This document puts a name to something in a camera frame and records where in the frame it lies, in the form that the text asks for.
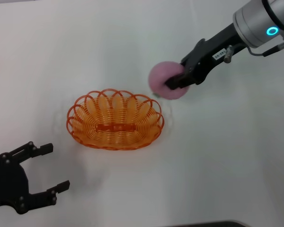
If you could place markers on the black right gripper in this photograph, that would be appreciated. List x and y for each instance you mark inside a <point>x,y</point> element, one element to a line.
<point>210,52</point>

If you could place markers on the pink toy peach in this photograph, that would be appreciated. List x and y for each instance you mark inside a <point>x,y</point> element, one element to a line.
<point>161,75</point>

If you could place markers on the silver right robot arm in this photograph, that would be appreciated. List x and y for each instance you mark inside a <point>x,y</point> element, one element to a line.
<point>253,21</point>

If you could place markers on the silver metal plug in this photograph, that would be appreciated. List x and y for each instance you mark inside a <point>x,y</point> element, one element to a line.
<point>228,54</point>

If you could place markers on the dark robot torso edge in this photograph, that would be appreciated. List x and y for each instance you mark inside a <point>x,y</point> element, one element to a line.
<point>210,224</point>

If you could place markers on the orange plastic woven basket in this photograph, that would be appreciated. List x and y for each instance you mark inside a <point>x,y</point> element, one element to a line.
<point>113,127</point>

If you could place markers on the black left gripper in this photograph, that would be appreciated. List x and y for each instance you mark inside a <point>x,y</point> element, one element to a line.
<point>9,179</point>

